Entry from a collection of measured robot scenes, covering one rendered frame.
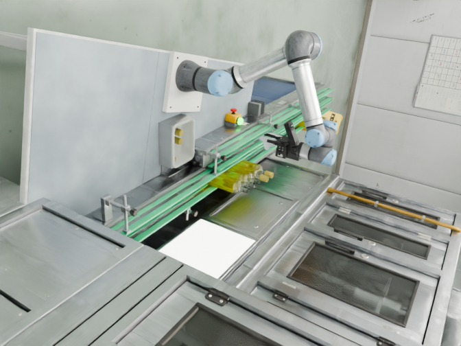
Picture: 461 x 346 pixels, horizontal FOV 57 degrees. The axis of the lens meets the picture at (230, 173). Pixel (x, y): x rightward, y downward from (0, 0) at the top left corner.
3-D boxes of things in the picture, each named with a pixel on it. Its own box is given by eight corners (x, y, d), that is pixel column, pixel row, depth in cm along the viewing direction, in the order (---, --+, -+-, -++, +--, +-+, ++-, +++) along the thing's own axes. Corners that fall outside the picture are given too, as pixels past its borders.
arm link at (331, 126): (333, 125, 176) (327, 150, 179) (340, 122, 185) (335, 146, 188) (315, 121, 179) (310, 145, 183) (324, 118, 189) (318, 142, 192)
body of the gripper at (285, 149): (273, 156, 197) (297, 163, 192) (275, 139, 194) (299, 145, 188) (280, 150, 203) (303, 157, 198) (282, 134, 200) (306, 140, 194)
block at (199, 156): (191, 165, 222) (202, 169, 219) (191, 148, 218) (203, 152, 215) (195, 163, 225) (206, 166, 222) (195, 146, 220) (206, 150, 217)
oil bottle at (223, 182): (202, 182, 224) (237, 195, 215) (203, 173, 222) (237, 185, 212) (208, 178, 229) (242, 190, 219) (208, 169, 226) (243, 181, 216)
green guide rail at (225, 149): (208, 154, 219) (220, 158, 216) (208, 152, 219) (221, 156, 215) (325, 88, 355) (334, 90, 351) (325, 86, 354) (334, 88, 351)
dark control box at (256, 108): (246, 113, 274) (258, 116, 270) (247, 101, 270) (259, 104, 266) (252, 110, 280) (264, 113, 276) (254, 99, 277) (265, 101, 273)
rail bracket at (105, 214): (92, 220, 174) (132, 239, 164) (88, 184, 166) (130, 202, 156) (101, 215, 178) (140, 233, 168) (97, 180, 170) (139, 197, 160)
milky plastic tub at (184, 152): (159, 165, 208) (173, 169, 204) (158, 121, 198) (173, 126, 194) (181, 154, 221) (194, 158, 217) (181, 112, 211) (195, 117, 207)
